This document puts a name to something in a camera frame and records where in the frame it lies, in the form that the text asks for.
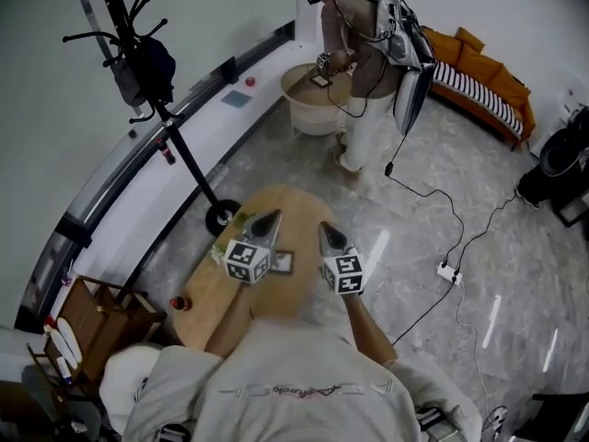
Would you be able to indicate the black coat rack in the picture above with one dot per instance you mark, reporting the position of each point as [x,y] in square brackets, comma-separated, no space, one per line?
[184,154]

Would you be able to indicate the red apple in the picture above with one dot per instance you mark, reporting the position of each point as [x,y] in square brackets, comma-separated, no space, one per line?
[250,81]

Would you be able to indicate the orange cushion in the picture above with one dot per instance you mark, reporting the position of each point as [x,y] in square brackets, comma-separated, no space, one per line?
[469,39]

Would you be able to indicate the striped black-white blanket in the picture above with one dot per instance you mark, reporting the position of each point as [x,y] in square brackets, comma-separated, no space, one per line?
[478,95]

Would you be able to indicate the white power strip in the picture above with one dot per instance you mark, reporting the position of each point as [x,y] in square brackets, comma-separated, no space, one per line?
[449,273]
[497,417]

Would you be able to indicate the black round chair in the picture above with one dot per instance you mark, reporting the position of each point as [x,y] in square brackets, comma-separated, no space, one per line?
[563,150]

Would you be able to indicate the white flower with leaves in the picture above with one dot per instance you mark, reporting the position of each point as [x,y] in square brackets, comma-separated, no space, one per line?
[218,253]

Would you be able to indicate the dark wooden side table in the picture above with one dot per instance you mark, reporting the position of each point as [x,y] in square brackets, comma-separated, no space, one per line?
[561,417]

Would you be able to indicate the plastic cup with straw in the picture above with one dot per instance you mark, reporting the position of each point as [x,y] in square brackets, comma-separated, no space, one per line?
[69,274]

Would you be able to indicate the orange sofa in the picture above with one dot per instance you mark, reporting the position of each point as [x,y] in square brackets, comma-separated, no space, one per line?
[488,72]

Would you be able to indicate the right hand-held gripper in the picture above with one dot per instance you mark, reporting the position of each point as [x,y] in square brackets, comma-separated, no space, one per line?
[345,272]

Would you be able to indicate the person's left forearm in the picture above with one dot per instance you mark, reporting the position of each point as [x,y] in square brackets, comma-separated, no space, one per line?
[227,320]

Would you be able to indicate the cola bottle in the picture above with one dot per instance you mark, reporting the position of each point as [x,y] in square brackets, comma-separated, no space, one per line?
[180,303]
[166,152]

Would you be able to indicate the white tube with blue cap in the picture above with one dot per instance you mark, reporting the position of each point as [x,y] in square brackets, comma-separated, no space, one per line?
[64,368]

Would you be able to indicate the person's right forearm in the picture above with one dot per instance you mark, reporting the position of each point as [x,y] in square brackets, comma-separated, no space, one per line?
[368,329]

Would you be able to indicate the wooden shoe rack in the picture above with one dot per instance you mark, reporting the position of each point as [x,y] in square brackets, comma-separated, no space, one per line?
[101,320]

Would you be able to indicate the wooden coffee table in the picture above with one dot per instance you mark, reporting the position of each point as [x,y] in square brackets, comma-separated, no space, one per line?
[299,210]

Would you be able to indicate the black bag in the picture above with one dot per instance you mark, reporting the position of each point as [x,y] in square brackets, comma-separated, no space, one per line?
[158,69]

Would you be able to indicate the person's white shirt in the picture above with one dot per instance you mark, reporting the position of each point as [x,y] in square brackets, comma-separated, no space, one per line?
[299,385]

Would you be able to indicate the white armchair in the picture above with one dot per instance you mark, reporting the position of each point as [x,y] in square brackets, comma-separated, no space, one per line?
[124,385]

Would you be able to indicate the green leaf sprig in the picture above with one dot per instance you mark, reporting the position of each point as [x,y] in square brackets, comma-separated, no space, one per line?
[244,220]

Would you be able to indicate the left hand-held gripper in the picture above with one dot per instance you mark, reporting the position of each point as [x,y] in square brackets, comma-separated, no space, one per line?
[244,258]

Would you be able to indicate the white slipper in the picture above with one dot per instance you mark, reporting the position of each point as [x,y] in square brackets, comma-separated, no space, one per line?
[69,339]
[60,350]

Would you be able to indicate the round white side table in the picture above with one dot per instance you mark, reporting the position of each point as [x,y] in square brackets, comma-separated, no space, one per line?
[313,108]

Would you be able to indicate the grey cap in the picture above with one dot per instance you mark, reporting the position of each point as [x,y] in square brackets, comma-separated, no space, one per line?
[126,83]

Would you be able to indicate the grey flat pad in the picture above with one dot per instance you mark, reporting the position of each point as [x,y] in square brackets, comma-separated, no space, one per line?
[236,98]

